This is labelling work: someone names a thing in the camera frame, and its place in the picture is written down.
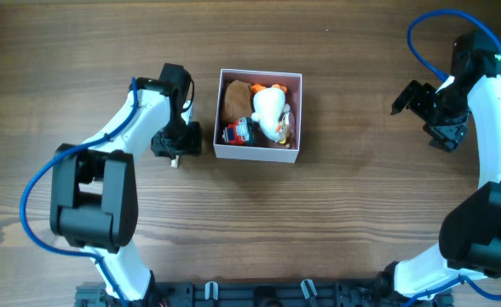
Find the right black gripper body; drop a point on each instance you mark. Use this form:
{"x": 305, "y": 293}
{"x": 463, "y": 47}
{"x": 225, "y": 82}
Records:
{"x": 443, "y": 112}

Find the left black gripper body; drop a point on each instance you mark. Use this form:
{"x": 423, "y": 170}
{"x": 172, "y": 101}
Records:
{"x": 180, "y": 139}

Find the yellow wooden rattle drum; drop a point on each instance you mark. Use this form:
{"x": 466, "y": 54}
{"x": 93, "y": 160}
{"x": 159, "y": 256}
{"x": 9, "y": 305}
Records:
{"x": 175, "y": 162}

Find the red toy fire truck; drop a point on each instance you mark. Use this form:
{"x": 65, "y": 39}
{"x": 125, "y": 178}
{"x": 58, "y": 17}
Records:
{"x": 240, "y": 133}

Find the brown plush bear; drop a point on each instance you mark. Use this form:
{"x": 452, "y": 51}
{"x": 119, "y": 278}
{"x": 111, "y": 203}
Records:
{"x": 236, "y": 102}

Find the white orange plush duck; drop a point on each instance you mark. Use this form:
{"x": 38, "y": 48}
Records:
{"x": 268, "y": 103}

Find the white wooden rattle drum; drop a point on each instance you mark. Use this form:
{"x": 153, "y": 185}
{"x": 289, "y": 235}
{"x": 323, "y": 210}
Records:
{"x": 286, "y": 127}

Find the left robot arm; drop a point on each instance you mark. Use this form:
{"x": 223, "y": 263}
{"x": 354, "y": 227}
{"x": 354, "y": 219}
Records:
{"x": 94, "y": 202}

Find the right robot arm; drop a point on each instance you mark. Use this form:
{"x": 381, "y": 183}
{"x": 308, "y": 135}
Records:
{"x": 469, "y": 244}

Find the pink white cardboard box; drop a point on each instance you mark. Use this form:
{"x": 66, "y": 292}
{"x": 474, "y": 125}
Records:
{"x": 264, "y": 150}

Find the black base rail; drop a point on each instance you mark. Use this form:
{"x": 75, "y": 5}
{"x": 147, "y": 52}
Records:
{"x": 344, "y": 293}

